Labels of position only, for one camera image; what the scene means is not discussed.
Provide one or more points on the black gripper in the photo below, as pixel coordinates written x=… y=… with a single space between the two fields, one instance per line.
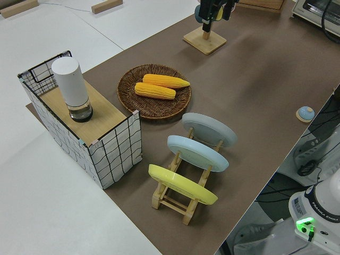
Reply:
x=217 y=1

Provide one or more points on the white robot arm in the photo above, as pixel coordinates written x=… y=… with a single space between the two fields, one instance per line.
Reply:
x=326 y=196

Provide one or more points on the dark blue mug yellow inside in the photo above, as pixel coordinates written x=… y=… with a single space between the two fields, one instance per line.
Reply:
x=197 y=14

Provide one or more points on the wooden mug tree stand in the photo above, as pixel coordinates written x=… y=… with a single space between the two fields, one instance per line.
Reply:
x=205 y=42

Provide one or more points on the wooden cabinet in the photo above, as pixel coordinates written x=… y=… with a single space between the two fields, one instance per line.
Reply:
x=263 y=4

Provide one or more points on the brown table mat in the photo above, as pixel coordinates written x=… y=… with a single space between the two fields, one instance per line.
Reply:
x=252 y=79

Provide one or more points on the yellow corn cob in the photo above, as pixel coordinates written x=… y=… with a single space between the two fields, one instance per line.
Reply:
x=166 y=80
x=154 y=91

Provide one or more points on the white toaster oven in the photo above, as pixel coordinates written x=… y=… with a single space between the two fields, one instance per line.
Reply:
x=310 y=12

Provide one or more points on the plain wooden block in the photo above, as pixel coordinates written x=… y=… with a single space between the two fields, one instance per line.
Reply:
x=18 y=8
x=106 y=6

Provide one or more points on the round brown wicker basket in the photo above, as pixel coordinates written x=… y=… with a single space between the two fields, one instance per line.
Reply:
x=156 y=107

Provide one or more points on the grey plate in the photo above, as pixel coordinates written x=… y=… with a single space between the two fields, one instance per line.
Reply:
x=210 y=128

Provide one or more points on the blue bell on wooden base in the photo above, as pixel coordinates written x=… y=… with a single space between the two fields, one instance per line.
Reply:
x=306 y=113

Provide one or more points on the light blue plate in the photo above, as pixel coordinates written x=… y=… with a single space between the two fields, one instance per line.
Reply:
x=196 y=152

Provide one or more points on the white cylindrical grinder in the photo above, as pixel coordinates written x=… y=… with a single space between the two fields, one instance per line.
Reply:
x=69 y=82

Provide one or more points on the yellow plate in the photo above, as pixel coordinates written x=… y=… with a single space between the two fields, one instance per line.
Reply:
x=180 y=186

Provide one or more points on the wooden plate rack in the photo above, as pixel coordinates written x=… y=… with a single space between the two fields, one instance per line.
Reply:
x=172 y=205

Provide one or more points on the grey metal bracket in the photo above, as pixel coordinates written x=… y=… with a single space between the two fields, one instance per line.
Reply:
x=255 y=236

